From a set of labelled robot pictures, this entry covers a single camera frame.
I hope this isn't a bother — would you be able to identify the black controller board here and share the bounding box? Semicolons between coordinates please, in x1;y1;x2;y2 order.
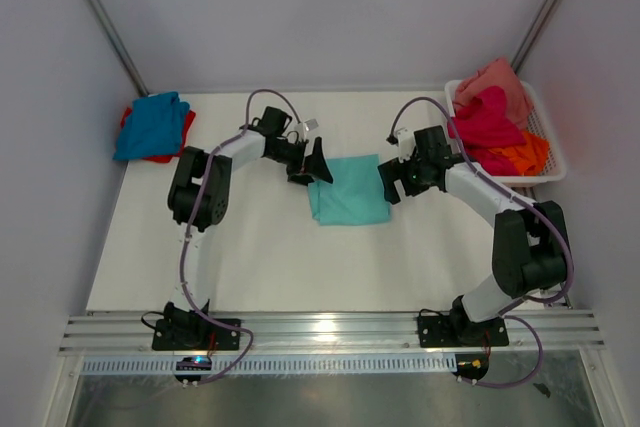
453;354;490;382
174;355;212;384

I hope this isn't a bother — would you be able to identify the teal t shirt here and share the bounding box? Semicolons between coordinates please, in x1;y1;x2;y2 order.
308;154;391;226

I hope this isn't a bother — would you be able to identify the right corner frame post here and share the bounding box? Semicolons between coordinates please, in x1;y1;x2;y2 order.
511;0;562;74

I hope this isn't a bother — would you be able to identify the salmon pink t shirt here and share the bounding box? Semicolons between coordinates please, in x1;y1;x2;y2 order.
453;57;534;130

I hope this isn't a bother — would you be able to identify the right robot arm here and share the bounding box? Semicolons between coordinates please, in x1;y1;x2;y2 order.
378;126;573;347

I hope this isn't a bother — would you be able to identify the white plastic basket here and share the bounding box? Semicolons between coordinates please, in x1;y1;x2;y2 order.
445;80;566;188

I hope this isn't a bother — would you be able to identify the white slotted cable duct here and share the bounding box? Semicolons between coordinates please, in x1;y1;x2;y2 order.
81;352;455;375

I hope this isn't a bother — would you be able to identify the blue folded t shirt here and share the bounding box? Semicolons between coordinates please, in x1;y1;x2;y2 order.
113;91;192;161

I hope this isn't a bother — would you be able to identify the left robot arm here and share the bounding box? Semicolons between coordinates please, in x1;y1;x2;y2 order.
152;107;333;351

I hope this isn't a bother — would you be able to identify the red folded t shirt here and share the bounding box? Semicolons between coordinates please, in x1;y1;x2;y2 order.
120;107;196;164

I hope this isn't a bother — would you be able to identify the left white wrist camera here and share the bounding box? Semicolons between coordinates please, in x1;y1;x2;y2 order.
294;119;319;142

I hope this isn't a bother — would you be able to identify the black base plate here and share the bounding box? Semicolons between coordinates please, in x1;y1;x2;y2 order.
416;309;510;348
151;317;240;352

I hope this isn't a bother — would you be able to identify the left black controller board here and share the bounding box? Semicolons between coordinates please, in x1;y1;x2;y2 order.
174;355;212;384

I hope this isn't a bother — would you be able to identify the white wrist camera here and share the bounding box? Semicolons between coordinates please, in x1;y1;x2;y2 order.
294;119;319;142
387;128;416;163

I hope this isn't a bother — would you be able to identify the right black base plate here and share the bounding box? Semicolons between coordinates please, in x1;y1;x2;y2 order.
416;309;510;348

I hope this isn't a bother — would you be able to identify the right black controller board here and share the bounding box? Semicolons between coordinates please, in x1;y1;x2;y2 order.
453;354;490;382

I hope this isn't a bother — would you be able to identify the magenta t shirt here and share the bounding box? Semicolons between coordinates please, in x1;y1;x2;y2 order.
453;86;526;177

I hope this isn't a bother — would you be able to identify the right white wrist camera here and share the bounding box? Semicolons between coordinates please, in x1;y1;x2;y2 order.
387;128;416;163

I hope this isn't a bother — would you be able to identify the left corner frame post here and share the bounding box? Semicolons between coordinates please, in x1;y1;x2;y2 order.
84;0;150;97

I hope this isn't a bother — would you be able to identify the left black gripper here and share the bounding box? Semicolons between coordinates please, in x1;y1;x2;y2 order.
267;137;333;189

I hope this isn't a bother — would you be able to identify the aluminium front rail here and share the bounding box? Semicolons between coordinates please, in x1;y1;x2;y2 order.
59;309;605;355

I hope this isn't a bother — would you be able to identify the orange t shirt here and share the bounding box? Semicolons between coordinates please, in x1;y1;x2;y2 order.
489;131;550;177

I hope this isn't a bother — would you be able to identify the corner frame post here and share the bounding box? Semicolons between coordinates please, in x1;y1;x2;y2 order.
84;0;150;97
511;0;562;74

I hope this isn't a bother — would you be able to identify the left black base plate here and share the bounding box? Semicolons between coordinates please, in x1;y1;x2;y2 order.
151;317;240;352

